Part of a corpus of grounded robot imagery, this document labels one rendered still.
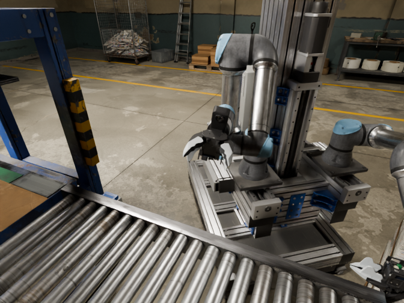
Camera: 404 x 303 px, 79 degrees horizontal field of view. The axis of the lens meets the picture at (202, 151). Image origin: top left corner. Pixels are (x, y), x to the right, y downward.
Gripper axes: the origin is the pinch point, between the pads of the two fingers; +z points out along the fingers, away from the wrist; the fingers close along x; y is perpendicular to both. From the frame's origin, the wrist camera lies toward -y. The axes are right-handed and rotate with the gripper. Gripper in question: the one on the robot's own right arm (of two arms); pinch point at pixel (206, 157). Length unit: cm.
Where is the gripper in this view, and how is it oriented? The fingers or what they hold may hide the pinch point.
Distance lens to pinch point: 61.2
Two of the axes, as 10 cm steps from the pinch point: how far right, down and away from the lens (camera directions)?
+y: -1.3, 8.3, 5.4
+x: -9.7, -2.3, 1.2
